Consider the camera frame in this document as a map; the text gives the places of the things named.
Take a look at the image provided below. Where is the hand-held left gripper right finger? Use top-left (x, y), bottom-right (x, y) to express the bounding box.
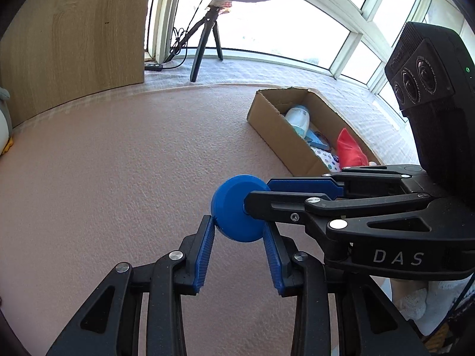
top-left (262, 222), bottom-right (431, 356)

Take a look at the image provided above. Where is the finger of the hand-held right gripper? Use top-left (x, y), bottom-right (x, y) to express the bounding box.
top-left (267, 166), bottom-right (431, 200)
top-left (243, 190), bottom-right (461, 259)

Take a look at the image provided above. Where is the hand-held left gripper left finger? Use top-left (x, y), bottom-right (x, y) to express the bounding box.
top-left (46, 214), bottom-right (216, 356)

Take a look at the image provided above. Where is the star print tissue pack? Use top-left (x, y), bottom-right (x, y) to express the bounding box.
top-left (311, 146), bottom-right (344, 169)

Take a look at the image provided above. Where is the blue round jar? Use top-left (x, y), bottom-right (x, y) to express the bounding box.
top-left (211, 174), bottom-right (273, 243)

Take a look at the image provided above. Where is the blue rectangular case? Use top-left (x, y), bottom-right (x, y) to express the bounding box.
top-left (306, 131), bottom-right (331, 149)

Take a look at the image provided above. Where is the cardboard box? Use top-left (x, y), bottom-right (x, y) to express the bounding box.
top-left (247, 88), bottom-right (383, 177)

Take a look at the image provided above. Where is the red cloth bag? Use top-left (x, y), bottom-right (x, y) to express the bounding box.
top-left (336, 128), bottom-right (369, 168)

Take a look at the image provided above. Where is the white lotion bottle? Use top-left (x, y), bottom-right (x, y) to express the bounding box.
top-left (284, 106), bottom-right (311, 139)

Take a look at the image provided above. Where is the person's right hand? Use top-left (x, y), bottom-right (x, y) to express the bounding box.
top-left (388, 278), bottom-right (464, 336)

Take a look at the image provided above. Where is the black tripod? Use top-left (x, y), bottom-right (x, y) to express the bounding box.
top-left (165, 2), bottom-right (232, 83)

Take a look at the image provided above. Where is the grey penguin plush toy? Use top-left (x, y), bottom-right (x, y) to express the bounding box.
top-left (0, 87), bottom-right (15, 156)

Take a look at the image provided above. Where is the large wooden board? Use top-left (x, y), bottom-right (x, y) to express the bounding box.
top-left (0, 0), bottom-right (154, 128)

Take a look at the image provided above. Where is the black cable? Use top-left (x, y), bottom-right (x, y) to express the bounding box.
top-left (169, 26), bottom-right (188, 69)

